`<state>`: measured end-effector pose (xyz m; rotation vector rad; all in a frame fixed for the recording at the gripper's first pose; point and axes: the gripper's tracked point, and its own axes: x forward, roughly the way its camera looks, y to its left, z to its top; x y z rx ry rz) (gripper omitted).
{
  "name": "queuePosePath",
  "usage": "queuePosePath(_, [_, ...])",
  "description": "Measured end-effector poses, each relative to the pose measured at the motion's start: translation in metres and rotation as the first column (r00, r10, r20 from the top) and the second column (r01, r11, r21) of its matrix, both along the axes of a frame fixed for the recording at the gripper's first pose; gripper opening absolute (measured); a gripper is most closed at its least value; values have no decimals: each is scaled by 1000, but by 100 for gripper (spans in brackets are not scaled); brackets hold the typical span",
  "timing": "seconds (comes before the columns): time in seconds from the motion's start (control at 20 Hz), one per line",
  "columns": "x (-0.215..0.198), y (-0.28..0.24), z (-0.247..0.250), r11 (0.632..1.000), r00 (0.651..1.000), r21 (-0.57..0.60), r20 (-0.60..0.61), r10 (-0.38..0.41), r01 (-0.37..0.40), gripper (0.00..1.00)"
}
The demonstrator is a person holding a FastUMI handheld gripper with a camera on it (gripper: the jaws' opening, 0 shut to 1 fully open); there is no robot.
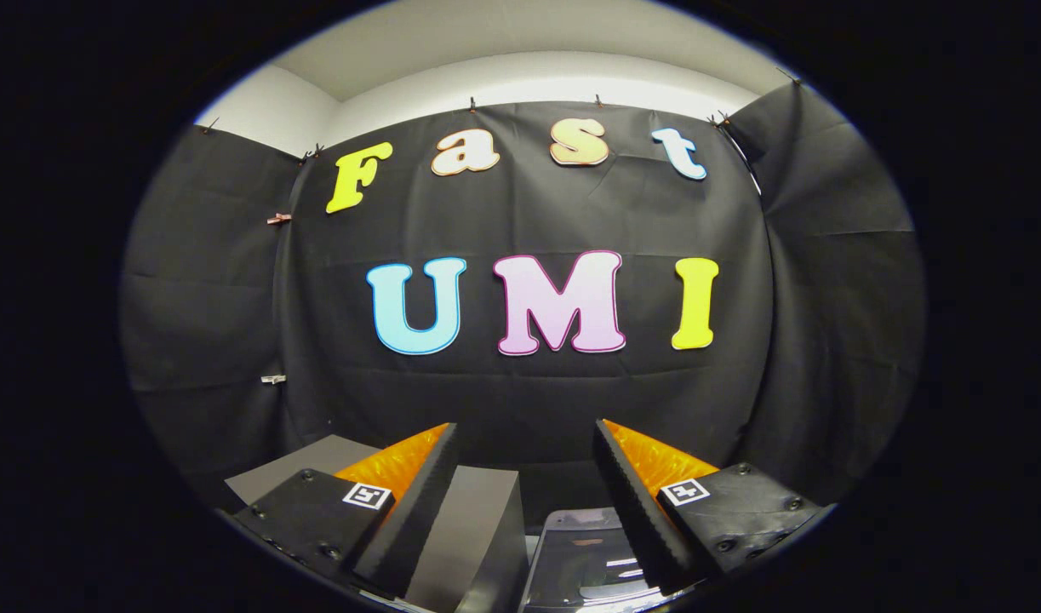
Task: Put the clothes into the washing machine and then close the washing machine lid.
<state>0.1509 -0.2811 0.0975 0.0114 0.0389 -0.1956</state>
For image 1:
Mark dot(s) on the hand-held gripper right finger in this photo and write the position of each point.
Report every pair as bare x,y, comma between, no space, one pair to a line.
635,511

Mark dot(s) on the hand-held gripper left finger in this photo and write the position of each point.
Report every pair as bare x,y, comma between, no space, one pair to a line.
414,511

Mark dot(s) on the grey box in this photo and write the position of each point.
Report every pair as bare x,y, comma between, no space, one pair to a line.
473,528

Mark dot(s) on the black backdrop cloth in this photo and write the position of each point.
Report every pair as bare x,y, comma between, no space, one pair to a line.
529,400

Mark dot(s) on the white clip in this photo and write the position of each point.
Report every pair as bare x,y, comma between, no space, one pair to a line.
273,379

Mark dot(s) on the pink clip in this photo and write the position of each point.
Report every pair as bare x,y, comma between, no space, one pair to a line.
278,219

